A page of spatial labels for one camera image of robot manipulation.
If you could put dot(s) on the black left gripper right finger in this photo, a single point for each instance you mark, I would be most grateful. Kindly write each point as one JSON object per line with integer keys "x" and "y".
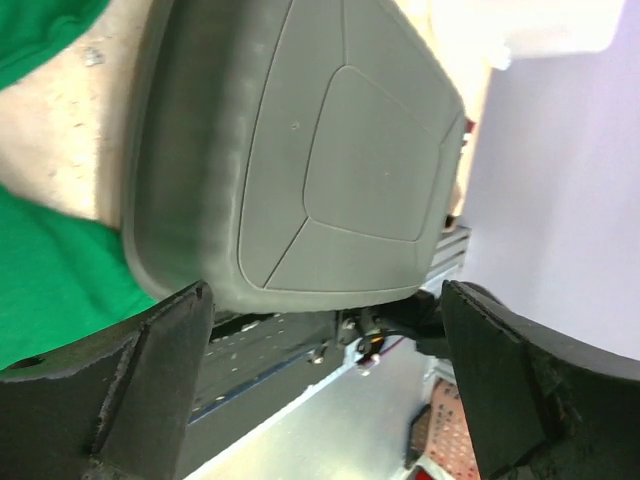
{"x": 538, "y": 403}

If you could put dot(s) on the grey plastic tub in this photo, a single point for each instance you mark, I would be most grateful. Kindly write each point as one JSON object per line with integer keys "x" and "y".
{"x": 294, "y": 155}

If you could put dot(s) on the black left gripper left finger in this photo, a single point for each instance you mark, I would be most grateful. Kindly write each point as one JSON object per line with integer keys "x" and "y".
{"x": 113, "y": 405}

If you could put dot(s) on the green cloth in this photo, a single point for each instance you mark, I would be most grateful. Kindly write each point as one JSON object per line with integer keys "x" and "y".
{"x": 62, "y": 278}

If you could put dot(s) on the aluminium front rail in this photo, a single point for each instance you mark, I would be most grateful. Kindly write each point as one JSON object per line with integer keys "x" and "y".
{"x": 450, "y": 252}

